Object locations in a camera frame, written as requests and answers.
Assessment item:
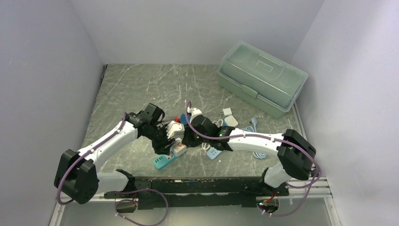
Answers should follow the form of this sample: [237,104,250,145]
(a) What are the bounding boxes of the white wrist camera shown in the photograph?
[167,117,185,139]
[187,107,202,118]

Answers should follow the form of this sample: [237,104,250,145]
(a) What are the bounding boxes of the blue cube adapter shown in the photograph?
[179,113,187,125]

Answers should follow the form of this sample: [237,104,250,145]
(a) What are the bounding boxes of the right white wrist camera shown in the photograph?
[187,107,202,118]

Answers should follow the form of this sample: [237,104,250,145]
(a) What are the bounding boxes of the teal power strip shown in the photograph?
[153,142,182,170]

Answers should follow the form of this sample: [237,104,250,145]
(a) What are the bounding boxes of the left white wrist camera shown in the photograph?
[167,117,185,139]

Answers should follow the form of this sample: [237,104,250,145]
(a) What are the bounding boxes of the white blue charger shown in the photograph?
[223,115,239,127]

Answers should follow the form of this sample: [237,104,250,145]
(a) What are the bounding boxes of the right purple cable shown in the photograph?
[184,100,322,218]

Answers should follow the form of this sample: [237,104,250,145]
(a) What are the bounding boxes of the light blue power strip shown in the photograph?
[201,117,267,160]

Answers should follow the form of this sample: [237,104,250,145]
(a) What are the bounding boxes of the small white charger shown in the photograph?
[221,108,232,118]

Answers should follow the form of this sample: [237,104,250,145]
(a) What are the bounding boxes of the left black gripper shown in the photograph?
[143,123,176,155]

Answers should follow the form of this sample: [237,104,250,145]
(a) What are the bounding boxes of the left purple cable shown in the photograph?
[56,112,170,226]

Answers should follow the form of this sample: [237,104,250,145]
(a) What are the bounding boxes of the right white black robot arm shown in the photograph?
[183,113,317,195]

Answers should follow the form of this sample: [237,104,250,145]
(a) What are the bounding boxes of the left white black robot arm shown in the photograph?
[54,104,175,205]

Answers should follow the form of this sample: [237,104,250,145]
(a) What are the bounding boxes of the purple cable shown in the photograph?
[56,112,170,226]
[184,100,322,218]

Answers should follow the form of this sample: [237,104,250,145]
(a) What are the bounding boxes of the green plastic toolbox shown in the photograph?
[217,42,309,118]

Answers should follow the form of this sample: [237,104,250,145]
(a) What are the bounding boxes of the black base frame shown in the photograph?
[104,176,289,210]

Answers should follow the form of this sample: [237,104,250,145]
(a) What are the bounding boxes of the white cube socket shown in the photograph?
[171,143,187,157]

